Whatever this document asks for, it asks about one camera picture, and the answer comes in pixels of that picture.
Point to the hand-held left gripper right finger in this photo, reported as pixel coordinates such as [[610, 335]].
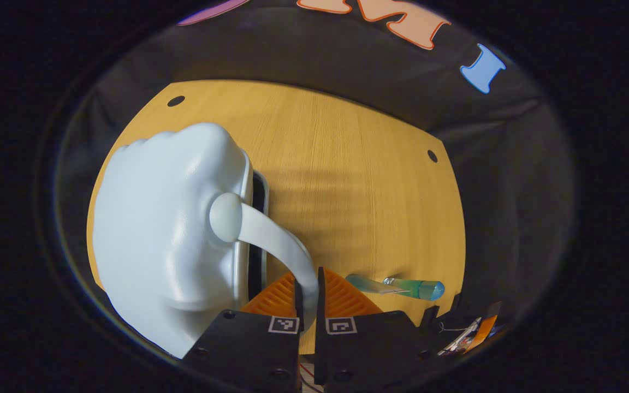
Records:
[[369, 349]]

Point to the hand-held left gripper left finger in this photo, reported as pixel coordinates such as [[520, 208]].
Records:
[[249, 349]]

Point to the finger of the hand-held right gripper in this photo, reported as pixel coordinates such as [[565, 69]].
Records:
[[486, 327]]

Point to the blue skin care tube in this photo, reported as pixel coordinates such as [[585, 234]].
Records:
[[366, 284]]

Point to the green bottle with blue cap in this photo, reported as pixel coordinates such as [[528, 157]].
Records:
[[421, 289]]

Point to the light blue cloud-shaped suitcase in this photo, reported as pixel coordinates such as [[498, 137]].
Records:
[[156, 229]]

